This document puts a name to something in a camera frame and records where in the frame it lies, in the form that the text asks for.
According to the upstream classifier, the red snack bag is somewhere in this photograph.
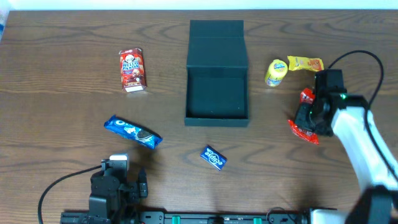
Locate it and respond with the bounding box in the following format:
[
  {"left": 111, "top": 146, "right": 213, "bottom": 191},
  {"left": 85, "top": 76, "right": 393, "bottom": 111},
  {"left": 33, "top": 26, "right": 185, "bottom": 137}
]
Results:
[{"left": 288, "top": 88, "right": 319, "bottom": 145}]

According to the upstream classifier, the blue Oreo cookie pack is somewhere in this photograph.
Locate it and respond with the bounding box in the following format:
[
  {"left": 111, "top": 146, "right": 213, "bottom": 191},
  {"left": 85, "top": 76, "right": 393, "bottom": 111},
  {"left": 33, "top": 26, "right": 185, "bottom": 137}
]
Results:
[{"left": 104, "top": 115, "right": 163, "bottom": 149}]

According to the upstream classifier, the dark green box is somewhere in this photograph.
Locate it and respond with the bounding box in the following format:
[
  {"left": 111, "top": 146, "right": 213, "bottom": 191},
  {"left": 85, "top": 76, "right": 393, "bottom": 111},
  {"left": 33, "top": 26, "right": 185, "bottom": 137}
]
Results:
[{"left": 184, "top": 20, "right": 249, "bottom": 127}]

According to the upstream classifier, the red Hello Panda box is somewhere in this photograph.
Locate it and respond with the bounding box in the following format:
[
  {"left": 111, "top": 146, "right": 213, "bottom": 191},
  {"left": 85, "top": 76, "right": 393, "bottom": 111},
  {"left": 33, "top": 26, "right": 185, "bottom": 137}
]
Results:
[{"left": 119, "top": 48, "right": 147, "bottom": 93}]

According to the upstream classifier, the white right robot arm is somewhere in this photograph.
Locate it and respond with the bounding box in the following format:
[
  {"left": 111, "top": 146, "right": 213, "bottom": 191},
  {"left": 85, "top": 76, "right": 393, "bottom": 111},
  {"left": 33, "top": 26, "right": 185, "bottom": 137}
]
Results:
[{"left": 291, "top": 88, "right": 397, "bottom": 223}]

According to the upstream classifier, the yellow orange snack packet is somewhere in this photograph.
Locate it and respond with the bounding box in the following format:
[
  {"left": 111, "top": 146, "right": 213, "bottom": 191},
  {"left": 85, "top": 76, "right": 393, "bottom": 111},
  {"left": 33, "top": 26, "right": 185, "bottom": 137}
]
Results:
[{"left": 287, "top": 55, "right": 324, "bottom": 72}]

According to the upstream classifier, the blue Eclipse mint tin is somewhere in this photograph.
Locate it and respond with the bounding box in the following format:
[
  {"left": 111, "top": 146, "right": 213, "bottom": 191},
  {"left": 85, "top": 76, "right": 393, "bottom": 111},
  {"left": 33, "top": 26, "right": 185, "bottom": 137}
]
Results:
[{"left": 200, "top": 145, "right": 227, "bottom": 170}]

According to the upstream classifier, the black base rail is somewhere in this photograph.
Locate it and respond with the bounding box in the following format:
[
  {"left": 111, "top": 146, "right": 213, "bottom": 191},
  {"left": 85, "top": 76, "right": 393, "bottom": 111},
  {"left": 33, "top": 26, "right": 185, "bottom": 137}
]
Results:
[{"left": 60, "top": 207, "right": 310, "bottom": 224}]

